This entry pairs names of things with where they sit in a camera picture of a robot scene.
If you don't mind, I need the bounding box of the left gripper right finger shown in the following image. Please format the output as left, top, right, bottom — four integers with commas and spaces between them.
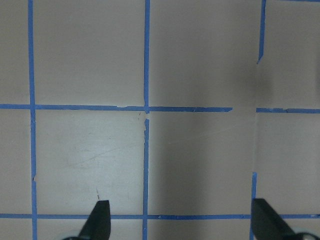
251, 198, 299, 240

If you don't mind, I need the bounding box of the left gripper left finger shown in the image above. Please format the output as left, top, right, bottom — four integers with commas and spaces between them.
77, 200, 111, 240

